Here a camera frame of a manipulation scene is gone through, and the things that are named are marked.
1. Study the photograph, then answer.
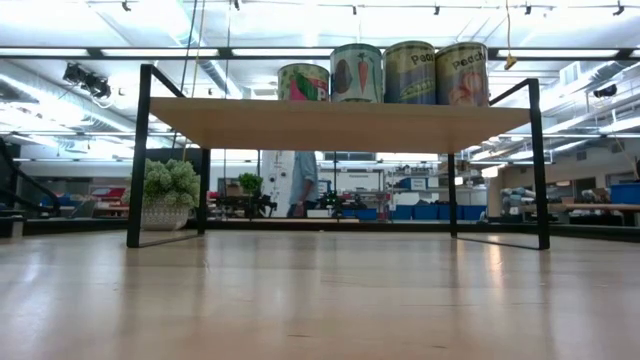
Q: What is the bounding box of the green pink print can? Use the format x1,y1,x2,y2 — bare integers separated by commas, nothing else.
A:
277,62,331,103

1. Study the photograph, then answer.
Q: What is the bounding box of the carrot print teal can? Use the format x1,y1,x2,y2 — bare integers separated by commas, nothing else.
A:
329,42,385,104

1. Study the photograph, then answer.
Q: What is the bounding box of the peas print blue can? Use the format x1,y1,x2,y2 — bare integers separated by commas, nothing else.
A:
382,40,438,106

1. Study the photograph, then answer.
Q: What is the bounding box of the peaches print blue can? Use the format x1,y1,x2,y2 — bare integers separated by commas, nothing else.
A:
433,41,490,108

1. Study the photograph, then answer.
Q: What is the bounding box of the wooden shelf with black legs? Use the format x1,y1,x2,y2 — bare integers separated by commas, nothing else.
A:
125,63,551,251

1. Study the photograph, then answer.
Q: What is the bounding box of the person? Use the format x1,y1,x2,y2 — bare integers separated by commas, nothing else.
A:
286,151,321,219

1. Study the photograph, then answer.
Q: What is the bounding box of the small green background plant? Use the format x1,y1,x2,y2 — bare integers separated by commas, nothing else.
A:
236,172,265,197

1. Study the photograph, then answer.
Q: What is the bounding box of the green plant in white pot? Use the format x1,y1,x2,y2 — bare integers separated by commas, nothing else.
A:
121,158,202,232

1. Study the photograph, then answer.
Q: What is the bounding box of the black ceiling spotlight cluster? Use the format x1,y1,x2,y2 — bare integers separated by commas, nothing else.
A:
62,63,112,100

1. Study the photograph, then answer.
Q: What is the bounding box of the wooden workbench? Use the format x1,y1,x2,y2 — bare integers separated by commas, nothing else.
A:
547,202,640,226

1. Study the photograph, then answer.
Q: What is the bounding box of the black dome ceiling fixture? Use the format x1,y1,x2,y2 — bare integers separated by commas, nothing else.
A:
592,83,620,100

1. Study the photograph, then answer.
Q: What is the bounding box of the large blue storage bin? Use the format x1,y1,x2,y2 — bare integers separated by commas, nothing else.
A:
609,182,640,205

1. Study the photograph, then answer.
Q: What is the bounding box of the yellow hanging cord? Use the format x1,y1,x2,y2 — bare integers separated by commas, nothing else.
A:
503,0,519,72

